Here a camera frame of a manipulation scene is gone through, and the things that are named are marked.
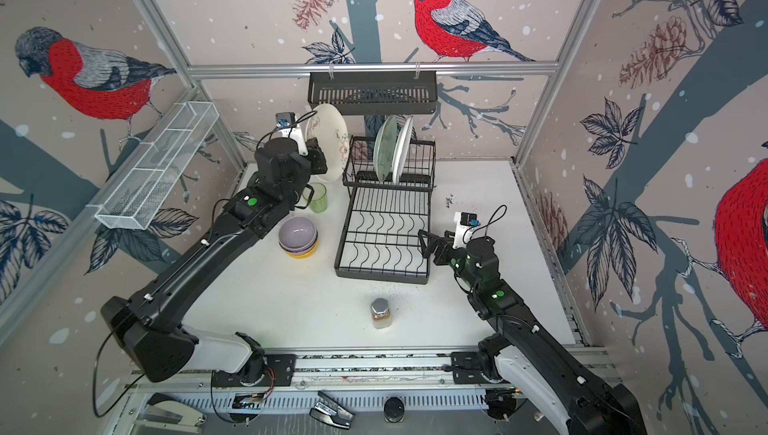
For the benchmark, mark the black stapler centre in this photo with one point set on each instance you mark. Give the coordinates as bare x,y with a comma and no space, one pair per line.
329,412

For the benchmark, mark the black hanging wall basket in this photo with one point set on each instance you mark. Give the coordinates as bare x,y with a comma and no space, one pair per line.
375,93

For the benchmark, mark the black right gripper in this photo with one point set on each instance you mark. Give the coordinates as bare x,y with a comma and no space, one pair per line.
434,249

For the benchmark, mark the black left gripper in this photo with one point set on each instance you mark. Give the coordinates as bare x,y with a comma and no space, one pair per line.
319,165

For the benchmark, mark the round black cap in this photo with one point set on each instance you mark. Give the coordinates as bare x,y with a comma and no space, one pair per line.
394,410

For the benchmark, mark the pale green plate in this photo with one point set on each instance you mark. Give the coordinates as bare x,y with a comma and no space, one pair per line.
384,147

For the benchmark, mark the green glass tumbler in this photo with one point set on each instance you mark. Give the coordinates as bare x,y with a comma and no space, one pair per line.
318,199

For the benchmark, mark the white plate blue rim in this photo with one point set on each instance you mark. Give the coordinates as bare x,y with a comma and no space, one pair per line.
402,150

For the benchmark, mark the black two-tier dish rack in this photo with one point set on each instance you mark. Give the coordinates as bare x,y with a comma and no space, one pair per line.
380,236

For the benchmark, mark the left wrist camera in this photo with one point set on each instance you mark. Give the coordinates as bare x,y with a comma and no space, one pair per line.
288,126

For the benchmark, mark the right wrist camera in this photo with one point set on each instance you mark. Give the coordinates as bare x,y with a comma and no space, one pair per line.
466,224

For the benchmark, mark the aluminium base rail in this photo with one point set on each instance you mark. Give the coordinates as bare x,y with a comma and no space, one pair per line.
344,370

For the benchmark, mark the lilac bowl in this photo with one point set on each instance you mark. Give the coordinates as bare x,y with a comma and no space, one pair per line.
297,233

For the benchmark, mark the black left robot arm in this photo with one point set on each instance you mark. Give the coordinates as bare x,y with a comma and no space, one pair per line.
148,326

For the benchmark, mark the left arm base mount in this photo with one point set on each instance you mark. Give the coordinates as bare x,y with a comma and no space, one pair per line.
270,370

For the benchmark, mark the spice jar silver lid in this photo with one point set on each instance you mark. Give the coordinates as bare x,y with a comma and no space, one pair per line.
381,314

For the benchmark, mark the yellow bowl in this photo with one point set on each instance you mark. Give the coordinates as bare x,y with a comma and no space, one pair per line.
303,253

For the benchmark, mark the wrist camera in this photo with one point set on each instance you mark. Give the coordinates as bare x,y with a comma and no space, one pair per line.
288,126
466,224

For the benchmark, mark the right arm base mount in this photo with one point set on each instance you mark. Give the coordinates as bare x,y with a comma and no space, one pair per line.
473,368

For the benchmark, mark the white wire mesh shelf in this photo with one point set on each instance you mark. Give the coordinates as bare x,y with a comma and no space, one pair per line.
141,193

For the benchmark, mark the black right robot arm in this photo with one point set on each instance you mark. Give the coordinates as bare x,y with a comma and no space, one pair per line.
522,352

